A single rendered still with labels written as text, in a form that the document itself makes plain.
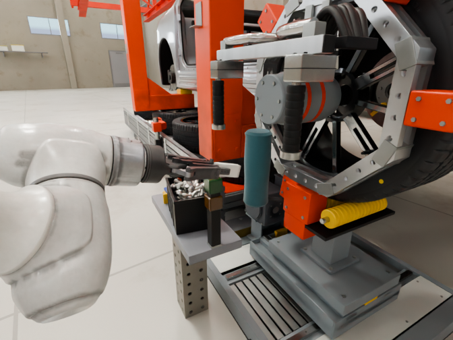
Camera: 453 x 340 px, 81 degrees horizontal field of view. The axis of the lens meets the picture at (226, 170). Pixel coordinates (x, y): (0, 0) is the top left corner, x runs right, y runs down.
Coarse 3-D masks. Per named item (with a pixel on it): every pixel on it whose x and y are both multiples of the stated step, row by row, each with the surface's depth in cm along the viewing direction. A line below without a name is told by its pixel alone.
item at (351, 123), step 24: (336, 72) 79; (360, 72) 76; (384, 72) 66; (360, 96) 74; (336, 120) 81; (360, 120) 76; (312, 144) 91; (336, 144) 83; (360, 144) 75; (312, 168) 90; (336, 168) 84
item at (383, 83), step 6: (390, 54) 105; (384, 60) 107; (390, 66) 106; (390, 78) 102; (378, 84) 107; (384, 84) 105; (378, 90) 107; (384, 90) 105; (378, 96) 107; (384, 96) 105; (378, 102) 108; (384, 102) 106; (378, 114) 113; (384, 114) 111; (378, 120) 114
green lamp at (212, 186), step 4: (204, 180) 69; (208, 180) 67; (212, 180) 67; (216, 180) 68; (220, 180) 68; (204, 184) 70; (208, 184) 67; (212, 184) 67; (216, 184) 68; (220, 184) 69; (204, 188) 70; (208, 188) 68; (212, 188) 68; (216, 188) 68; (220, 188) 69; (208, 192) 68; (212, 192) 68; (216, 192) 69
